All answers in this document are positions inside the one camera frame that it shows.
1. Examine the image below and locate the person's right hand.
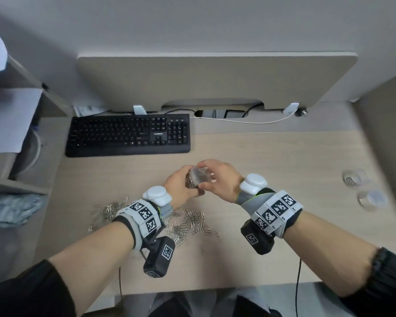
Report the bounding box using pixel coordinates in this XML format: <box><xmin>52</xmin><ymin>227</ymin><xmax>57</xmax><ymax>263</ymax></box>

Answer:
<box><xmin>197</xmin><ymin>158</ymin><xmax>245</xmax><ymax>204</ymax></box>

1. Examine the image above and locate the person's left hand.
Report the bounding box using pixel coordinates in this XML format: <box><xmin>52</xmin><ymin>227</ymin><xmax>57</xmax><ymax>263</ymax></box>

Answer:
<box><xmin>163</xmin><ymin>164</ymin><xmax>205</xmax><ymax>210</ymax></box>

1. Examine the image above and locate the clear jar of paper clips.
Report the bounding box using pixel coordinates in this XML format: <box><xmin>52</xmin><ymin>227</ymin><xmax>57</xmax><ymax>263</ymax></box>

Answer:
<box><xmin>185</xmin><ymin>166</ymin><xmax>216</xmax><ymax>189</ymax></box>

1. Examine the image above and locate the person's right forearm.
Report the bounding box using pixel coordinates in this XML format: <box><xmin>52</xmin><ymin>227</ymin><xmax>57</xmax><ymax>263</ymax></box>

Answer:
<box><xmin>283</xmin><ymin>210</ymin><xmax>381</xmax><ymax>297</ymax></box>

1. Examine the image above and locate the person's left forearm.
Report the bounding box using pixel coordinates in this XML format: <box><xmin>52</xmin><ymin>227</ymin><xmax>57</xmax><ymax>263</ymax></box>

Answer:
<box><xmin>49</xmin><ymin>221</ymin><xmax>134</xmax><ymax>317</ymax></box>

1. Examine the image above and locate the white round tracker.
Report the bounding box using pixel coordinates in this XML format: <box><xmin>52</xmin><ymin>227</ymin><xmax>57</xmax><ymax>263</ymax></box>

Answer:
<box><xmin>239</xmin><ymin>174</ymin><xmax>268</xmax><ymax>196</ymax></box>
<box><xmin>143</xmin><ymin>186</ymin><xmax>173</xmax><ymax>206</ymax></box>

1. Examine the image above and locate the pile of silver paper clips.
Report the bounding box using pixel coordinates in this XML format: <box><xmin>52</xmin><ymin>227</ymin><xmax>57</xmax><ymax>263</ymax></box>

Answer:
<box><xmin>87</xmin><ymin>195</ymin><xmax>222</xmax><ymax>247</ymax></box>

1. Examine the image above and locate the grey marker wristband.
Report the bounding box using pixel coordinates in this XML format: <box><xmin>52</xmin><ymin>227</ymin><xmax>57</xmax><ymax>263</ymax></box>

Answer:
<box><xmin>236</xmin><ymin>188</ymin><xmax>303</xmax><ymax>239</ymax></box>
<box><xmin>112</xmin><ymin>199</ymin><xmax>166</xmax><ymax>251</ymax></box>

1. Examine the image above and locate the black keyboard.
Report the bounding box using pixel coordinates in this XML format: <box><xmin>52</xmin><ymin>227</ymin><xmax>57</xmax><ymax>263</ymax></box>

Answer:
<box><xmin>65</xmin><ymin>114</ymin><xmax>191</xmax><ymax>158</ymax></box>

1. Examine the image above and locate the beige desk partition panel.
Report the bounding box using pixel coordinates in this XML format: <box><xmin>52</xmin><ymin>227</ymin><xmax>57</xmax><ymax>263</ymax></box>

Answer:
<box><xmin>77</xmin><ymin>52</ymin><xmax>358</xmax><ymax>113</ymax></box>

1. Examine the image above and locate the white printed paper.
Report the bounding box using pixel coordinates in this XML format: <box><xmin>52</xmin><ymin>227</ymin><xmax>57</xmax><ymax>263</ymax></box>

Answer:
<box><xmin>73</xmin><ymin>105</ymin><xmax>108</xmax><ymax>118</ymax></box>

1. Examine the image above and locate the clear plastic jar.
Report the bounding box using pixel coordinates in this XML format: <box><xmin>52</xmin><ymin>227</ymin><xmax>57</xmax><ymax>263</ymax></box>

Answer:
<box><xmin>342</xmin><ymin>168</ymin><xmax>370</xmax><ymax>188</ymax></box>

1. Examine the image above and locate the grey shelf unit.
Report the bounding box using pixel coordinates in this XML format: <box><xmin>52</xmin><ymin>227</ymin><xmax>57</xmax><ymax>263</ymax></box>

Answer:
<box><xmin>0</xmin><ymin>54</ymin><xmax>74</xmax><ymax>196</ymax></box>

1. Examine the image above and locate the clear plastic jar lid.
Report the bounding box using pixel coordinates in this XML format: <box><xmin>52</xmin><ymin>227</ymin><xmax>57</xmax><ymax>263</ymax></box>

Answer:
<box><xmin>357</xmin><ymin>190</ymin><xmax>389</xmax><ymax>210</ymax></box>

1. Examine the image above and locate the blue cloth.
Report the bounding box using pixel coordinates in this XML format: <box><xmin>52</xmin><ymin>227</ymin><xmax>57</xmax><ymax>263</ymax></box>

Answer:
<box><xmin>0</xmin><ymin>193</ymin><xmax>47</xmax><ymax>228</ymax></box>

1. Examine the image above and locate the white paper sheet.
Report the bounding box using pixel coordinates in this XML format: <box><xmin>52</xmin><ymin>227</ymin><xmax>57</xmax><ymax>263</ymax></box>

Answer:
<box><xmin>0</xmin><ymin>88</ymin><xmax>43</xmax><ymax>154</ymax></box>

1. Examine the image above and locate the black sleeve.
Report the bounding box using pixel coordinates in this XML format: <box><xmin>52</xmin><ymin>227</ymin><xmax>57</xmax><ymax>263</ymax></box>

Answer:
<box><xmin>0</xmin><ymin>259</ymin><xmax>77</xmax><ymax>317</ymax></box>
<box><xmin>340</xmin><ymin>247</ymin><xmax>396</xmax><ymax>317</ymax></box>

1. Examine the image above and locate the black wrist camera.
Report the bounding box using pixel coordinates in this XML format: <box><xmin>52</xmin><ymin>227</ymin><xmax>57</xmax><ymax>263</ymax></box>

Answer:
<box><xmin>143</xmin><ymin>236</ymin><xmax>176</xmax><ymax>278</ymax></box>
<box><xmin>240</xmin><ymin>219</ymin><xmax>275</xmax><ymax>255</ymax></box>

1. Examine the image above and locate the white cable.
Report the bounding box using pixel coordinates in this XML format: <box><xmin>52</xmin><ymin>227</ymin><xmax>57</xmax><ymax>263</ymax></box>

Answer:
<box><xmin>189</xmin><ymin>108</ymin><xmax>299</xmax><ymax>125</ymax></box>

